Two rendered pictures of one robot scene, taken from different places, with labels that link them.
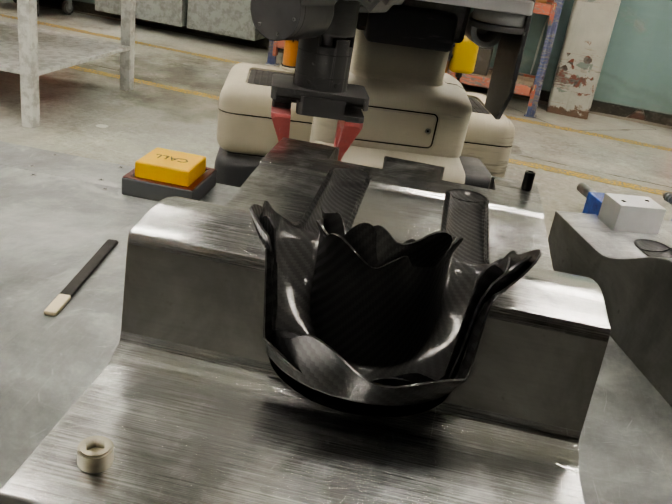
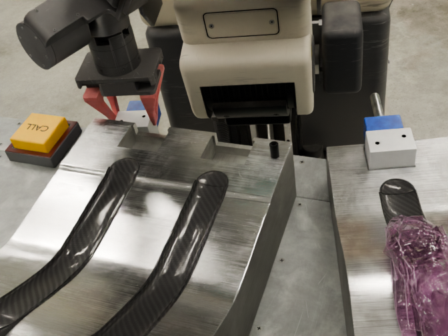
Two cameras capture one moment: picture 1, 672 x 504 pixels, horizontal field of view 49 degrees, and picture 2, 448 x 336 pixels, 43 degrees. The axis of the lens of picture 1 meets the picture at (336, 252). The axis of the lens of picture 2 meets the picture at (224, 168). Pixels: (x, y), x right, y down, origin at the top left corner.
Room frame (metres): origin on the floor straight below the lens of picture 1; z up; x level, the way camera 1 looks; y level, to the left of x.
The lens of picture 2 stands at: (0.23, -0.28, 1.33)
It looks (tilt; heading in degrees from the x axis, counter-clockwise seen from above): 44 degrees down; 21
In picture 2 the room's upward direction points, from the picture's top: 12 degrees counter-clockwise
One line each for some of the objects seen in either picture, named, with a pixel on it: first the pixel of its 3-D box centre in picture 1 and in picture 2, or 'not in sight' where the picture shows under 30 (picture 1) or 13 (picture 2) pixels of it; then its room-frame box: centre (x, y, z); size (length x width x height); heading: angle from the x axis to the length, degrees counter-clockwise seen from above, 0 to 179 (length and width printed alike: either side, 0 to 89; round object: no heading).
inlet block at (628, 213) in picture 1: (606, 207); (382, 129); (0.77, -0.28, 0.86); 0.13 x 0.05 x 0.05; 11
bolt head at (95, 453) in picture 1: (95, 454); not in sight; (0.26, 0.09, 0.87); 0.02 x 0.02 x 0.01
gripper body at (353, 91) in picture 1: (322, 68); (115, 51); (0.78, 0.04, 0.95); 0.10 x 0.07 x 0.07; 97
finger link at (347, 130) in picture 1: (324, 135); (138, 96); (0.79, 0.03, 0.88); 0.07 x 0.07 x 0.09; 7
